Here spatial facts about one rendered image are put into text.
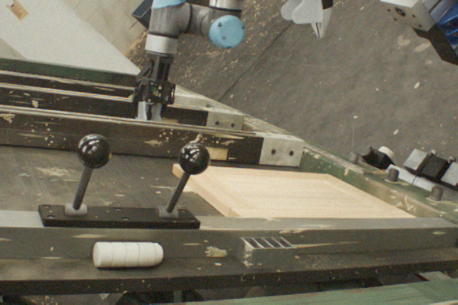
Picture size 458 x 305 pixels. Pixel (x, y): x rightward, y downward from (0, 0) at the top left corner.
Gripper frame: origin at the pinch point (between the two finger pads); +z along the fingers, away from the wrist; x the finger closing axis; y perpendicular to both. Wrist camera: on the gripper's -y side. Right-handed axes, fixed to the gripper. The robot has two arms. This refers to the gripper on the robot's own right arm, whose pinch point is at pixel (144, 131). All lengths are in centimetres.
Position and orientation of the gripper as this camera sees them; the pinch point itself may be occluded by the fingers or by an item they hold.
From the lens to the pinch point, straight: 135.9
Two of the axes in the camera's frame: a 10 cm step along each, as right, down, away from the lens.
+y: 4.3, 2.3, -8.7
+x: 8.8, 0.8, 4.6
